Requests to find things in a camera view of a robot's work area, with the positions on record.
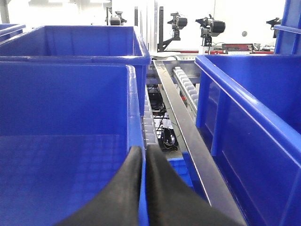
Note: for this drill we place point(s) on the blue crate left neighbour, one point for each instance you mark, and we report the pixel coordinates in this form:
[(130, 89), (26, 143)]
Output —
[(65, 131)]

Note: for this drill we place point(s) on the red equipment table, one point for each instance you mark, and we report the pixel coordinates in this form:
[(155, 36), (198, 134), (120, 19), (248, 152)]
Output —
[(231, 49)]

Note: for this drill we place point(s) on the black camera far left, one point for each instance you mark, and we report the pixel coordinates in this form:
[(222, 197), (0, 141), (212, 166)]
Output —
[(116, 19)]

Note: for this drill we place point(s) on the left white roller track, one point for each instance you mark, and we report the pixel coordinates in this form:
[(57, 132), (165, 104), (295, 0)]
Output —
[(188, 90)]

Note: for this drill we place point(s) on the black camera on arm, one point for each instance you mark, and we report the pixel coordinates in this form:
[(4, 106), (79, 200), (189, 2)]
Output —
[(178, 22)]

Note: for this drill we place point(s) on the large blue target crate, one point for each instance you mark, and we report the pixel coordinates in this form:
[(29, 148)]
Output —
[(249, 114)]

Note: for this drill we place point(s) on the blue crate rear left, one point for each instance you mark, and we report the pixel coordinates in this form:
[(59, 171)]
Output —
[(82, 44)]

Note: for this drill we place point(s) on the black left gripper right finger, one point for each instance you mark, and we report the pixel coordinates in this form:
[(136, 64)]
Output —
[(171, 202)]

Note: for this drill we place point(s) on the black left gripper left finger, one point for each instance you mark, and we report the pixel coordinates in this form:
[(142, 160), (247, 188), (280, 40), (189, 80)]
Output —
[(118, 203)]

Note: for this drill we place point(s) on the black camera on stand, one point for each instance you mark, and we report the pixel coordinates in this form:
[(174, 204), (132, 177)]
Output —
[(209, 28)]

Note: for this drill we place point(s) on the steel divider rail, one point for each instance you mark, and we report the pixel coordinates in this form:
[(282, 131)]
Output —
[(185, 129)]

